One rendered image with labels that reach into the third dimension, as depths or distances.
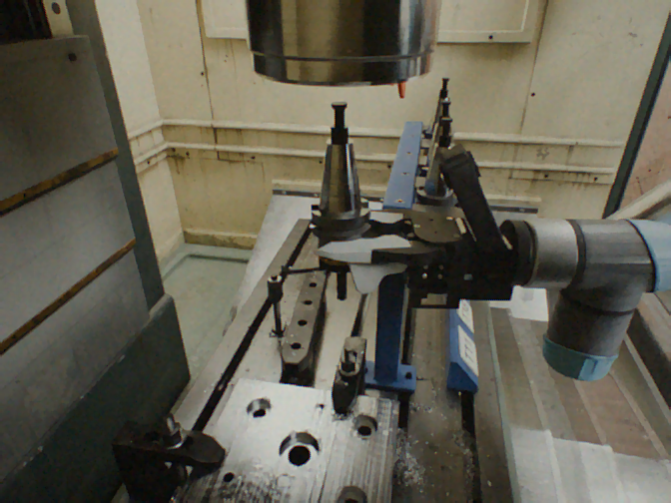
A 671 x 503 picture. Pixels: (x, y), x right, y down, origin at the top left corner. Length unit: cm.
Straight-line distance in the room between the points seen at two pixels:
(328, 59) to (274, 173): 128
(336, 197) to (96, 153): 47
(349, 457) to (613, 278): 35
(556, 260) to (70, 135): 66
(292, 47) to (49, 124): 46
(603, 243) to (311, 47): 34
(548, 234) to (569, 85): 102
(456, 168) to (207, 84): 125
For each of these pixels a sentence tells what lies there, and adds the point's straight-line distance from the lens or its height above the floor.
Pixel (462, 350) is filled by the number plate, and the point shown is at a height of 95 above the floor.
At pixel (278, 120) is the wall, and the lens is 154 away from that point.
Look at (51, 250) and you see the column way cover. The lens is 76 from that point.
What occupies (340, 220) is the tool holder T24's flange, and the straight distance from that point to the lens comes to 43.
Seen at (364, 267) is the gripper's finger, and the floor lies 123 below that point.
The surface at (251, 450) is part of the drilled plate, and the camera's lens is 61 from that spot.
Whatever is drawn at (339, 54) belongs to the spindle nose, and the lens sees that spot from 34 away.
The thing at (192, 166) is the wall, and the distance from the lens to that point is 173.
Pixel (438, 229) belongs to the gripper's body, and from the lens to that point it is 47.
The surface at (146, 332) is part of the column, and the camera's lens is 103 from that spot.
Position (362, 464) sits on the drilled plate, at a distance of 59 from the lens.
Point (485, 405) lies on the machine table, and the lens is 80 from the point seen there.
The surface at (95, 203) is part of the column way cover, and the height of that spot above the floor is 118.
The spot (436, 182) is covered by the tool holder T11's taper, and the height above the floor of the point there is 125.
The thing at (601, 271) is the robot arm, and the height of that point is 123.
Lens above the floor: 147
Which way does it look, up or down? 29 degrees down
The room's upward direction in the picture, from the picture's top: straight up
